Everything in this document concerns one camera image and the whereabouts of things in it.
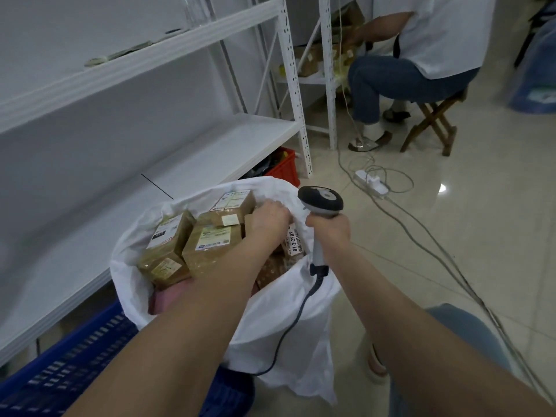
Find person's left forearm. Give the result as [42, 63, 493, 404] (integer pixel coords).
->
[65, 238, 283, 417]

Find black scanner cable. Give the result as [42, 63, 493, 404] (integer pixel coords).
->
[254, 273, 327, 378]

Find white metal shelf rack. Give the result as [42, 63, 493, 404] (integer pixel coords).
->
[0, 0, 313, 368]
[251, 0, 348, 151]

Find person's right forearm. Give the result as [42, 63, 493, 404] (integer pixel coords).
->
[325, 247, 553, 417]

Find white power strip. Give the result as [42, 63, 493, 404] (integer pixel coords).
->
[354, 169, 390, 198]

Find small labelled brown parcel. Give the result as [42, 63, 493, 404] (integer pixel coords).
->
[282, 225, 305, 257]

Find blue plastic crate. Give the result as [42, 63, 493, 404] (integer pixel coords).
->
[0, 299, 256, 417]

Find red plastic crate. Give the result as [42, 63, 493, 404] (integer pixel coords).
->
[265, 146, 301, 188]

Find wooden chair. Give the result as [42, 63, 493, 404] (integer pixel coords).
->
[399, 89, 470, 158]

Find pink mailer bag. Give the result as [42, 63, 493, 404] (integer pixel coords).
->
[147, 281, 192, 316]

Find person's right hand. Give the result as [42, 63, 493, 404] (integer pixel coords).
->
[305, 214, 352, 257]

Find white woven sack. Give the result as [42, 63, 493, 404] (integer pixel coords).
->
[109, 175, 344, 407]

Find open cardboard storage box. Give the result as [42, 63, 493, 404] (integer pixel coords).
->
[331, 0, 365, 27]

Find person's sandal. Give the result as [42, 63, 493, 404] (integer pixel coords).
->
[367, 342, 390, 385]

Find grey floor cable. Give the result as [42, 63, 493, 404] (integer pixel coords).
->
[336, 147, 556, 404]

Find brown cardboard storage box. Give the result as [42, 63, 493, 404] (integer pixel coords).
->
[295, 43, 324, 78]

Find kraft box grey printed letters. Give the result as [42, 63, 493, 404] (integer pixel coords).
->
[196, 189, 256, 227]

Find person's left hand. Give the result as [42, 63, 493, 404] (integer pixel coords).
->
[245, 200, 292, 248]

